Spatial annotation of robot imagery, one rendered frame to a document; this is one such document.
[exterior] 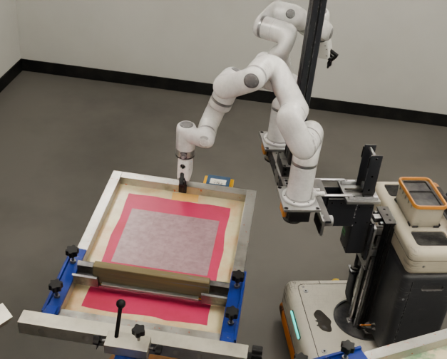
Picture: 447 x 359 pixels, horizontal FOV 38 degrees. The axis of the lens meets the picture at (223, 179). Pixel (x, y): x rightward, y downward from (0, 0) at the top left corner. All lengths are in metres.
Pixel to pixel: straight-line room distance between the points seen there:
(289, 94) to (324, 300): 1.39
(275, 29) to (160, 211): 0.81
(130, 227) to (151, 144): 2.59
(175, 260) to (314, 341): 1.03
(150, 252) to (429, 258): 1.13
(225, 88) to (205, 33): 3.42
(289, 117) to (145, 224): 0.69
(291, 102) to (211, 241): 0.59
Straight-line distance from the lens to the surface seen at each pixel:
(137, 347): 1.92
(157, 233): 2.44
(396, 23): 5.59
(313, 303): 3.33
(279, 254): 4.03
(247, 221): 2.47
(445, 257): 2.81
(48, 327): 2.04
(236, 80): 2.23
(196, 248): 2.39
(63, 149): 4.96
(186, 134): 2.45
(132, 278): 2.17
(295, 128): 2.22
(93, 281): 2.21
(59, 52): 6.07
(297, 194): 2.43
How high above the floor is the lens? 2.49
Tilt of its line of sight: 32 degrees down
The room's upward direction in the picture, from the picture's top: 6 degrees clockwise
